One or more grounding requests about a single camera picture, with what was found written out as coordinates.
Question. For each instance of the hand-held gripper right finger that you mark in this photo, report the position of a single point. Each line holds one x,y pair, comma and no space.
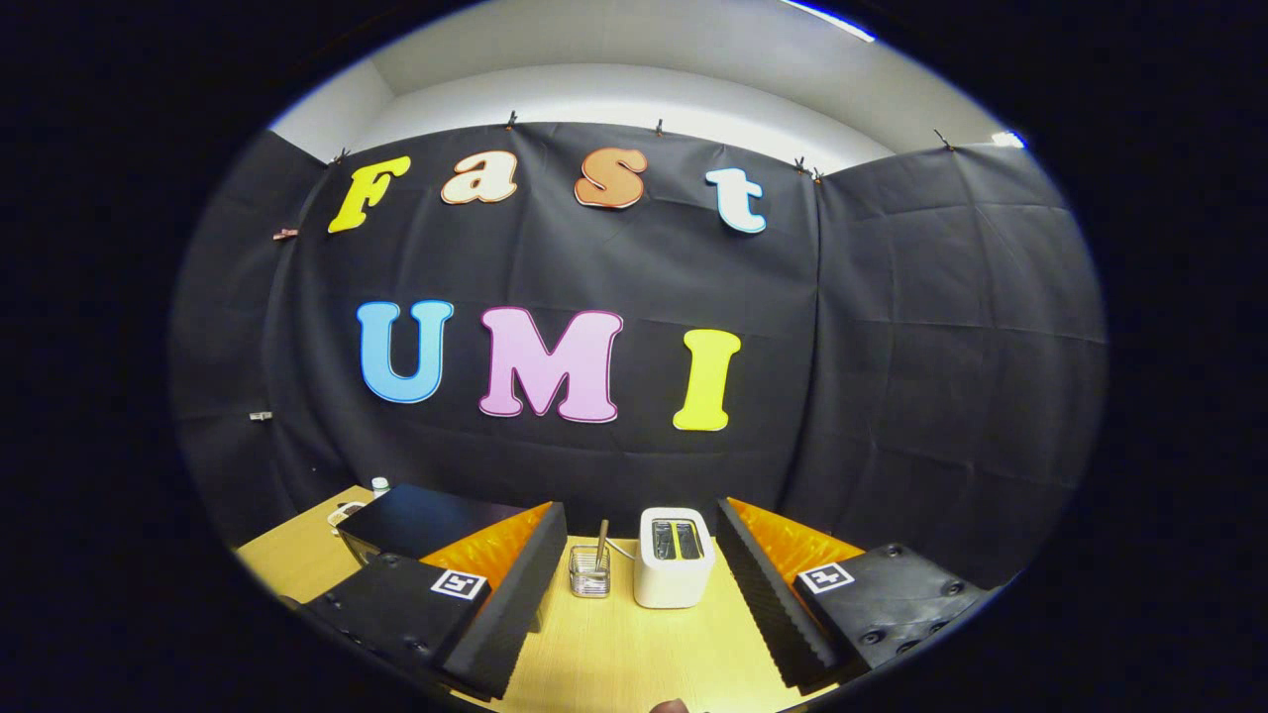
768,604

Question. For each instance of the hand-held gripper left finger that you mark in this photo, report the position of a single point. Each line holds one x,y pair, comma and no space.
515,594

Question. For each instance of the black toaster oven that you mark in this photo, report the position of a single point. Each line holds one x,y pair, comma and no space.
416,520

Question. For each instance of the white bread toaster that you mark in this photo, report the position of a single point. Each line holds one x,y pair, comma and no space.
672,584

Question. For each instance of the wooden stick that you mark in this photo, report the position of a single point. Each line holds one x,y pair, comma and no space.
601,540

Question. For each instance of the small bright ceiling lamp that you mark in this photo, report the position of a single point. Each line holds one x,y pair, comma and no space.
1008,140

